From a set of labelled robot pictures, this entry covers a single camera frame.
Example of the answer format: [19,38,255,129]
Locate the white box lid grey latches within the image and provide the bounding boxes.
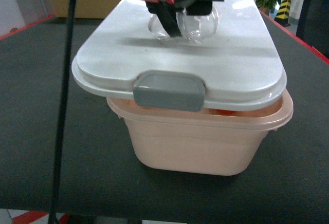
[71,0,287,111]

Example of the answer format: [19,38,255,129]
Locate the orange cylindrical capacitor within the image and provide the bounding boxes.
[206,108,237,116]

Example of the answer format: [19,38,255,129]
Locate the pink plastic storage box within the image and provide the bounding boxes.
[107,91,294,176]

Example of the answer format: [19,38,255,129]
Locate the yellow black striped bollard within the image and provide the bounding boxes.
[275,0,291,27]

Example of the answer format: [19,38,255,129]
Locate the black office chair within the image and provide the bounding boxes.
[296,0,328,57]

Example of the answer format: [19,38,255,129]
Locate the black hanging cable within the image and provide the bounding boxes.
[47,0,82,224]

